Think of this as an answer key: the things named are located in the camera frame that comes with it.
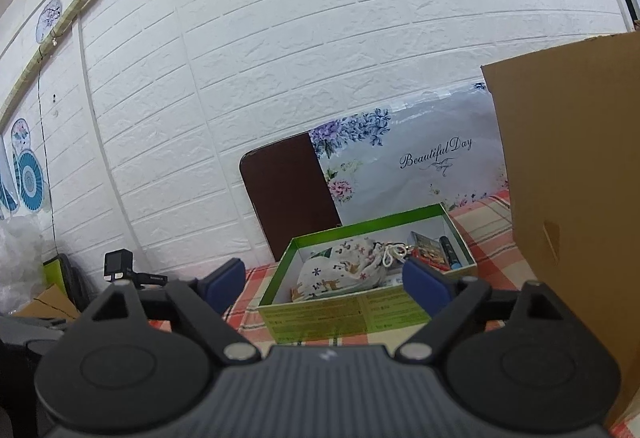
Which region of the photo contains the green storage box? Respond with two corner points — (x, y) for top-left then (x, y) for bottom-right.
(257, 202), (477, 347)

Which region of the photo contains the dark brown chair back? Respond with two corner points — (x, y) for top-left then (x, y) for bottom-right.
(238, 131), (344, 263)

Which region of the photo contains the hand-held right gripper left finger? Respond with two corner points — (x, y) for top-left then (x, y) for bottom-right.
(79, 257), (262, 365)

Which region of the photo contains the bright green panel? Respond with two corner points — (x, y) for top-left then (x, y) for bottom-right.
(42, 258), (67, 295)

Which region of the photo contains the plaid tablecloth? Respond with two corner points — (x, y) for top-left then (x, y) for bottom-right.
(149, 189), (640, 438)

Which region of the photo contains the blue folding paper fan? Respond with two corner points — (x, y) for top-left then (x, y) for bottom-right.
(14, 147), (52, 212)

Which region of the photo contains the white plastic bag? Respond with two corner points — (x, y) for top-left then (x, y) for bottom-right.
(0, 217), (47, 315)

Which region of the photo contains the patterned cloth drawstring pouch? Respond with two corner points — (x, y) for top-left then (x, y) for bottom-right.
(291, 237), (409, 303)

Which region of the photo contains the spare black hand-held gripper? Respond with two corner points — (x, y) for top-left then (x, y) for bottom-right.
(103, 249), (169, 289)

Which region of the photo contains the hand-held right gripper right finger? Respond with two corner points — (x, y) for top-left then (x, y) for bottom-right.
(401, 257), (564, 365)

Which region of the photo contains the round white blossom fan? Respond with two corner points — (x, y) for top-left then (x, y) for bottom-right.
(36, 0), (64, 44)

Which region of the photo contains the large brown cardboard box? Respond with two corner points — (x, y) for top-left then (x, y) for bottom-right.
(480, 31), (640, 430)

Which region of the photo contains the thin black cable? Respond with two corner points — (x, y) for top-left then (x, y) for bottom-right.
(37, 42), (60, 259)

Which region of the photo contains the black marker pen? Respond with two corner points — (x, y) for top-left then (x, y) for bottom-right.
(438, 236), (461, 271)

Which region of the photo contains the blue and red card box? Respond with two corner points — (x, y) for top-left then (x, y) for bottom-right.
(409, 231), (449, 269)

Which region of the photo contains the floral Beautiful Day bag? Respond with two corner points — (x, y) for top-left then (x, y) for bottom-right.
(308, 82), (511, 227)

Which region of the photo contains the black round stand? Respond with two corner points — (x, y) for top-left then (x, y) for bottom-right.
(57, 252), (85, 309)

